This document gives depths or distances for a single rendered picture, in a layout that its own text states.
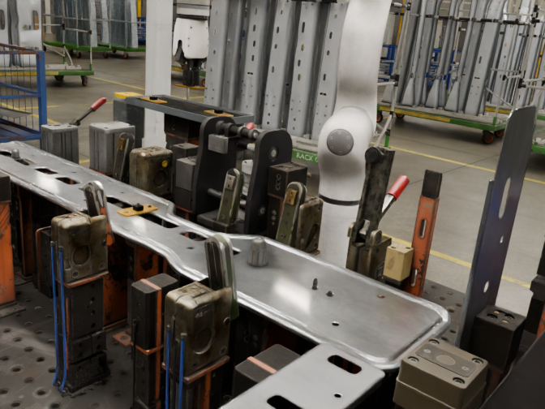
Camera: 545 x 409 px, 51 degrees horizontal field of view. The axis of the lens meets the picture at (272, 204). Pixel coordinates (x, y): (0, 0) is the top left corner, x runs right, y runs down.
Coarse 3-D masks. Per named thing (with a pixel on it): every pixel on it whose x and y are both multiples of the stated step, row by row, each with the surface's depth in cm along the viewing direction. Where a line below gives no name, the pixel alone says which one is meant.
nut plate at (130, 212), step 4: (140, 204) 120; (144, 204) 123; (148, 204) 124; (128, 208) 121; (132, 208) 121; (136, 208) 119; (140, 208) 120; (144, 208) 121; (148, 208) 122; (152, 208) 122; (156, 208) 122; (120, 212) 118; (124, 212) 118; (128, 212) 118; (132, 212) 118; (136, 212) 119; (140, 212) 119; (144, 212) 119; (124, 216) 117; (128, 216) 116
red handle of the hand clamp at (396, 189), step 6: (402, 180) 106; (408, 180) 107; (396, 186) 105; (402, 186) 106; (390, 192) 105; (396, 192) 105; (384, 198) 105; (390, 198) 104; (396, 198) 105; (384, 204) 103; (390, 204) 104; (384, 210) 103; (366, 222) 102; (366, 228) 101; (360, 234) 101; (366, 234) 100
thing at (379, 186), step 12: (372, 156) 95; (384, 156) 97; (372, 168) 99; (384, 168) 97; (372, 180) 100; (384, 180) 98; (372, 192) 100; (384, 192) 99; (360, 204) 100; (372, 204) 100; (360, 216) 100; (372, 216) 99; (360, 228) 101; (372, 228) 99; (360, 240) 103
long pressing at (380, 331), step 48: (0, 144) 163; (48, 192) 128; (144, 192) 131; (144, 240) 106; (192, 240) 107; (240, 240) 109; (240, 288) 90; (288, 288) 92; (336, 288) 93; (384, 288) 94; (336, 336) 79; (384, 336) 80; (432, 336) 82
